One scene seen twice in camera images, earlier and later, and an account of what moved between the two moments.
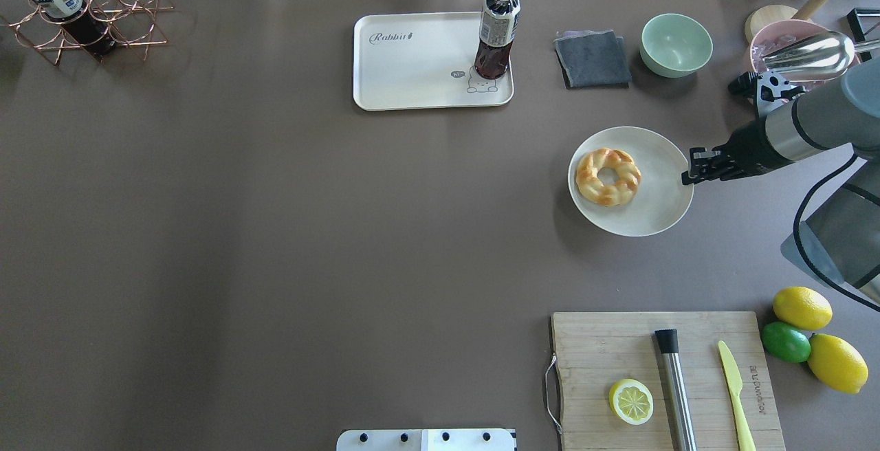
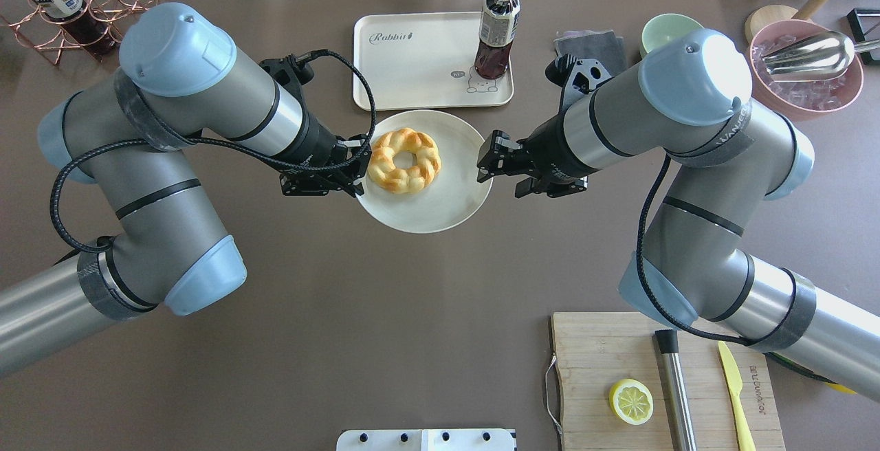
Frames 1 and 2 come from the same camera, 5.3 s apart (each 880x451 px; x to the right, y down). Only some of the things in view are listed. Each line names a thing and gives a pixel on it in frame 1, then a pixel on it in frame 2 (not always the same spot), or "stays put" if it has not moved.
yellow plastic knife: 734,381 stays put
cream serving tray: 418,61 stays put
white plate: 628,181 → 450,201
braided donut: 612,194 → 386,174
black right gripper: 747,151 → 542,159
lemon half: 631,401 stays put
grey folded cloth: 593,59 stays put
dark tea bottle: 500,15 stays put
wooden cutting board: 592,351 stays put
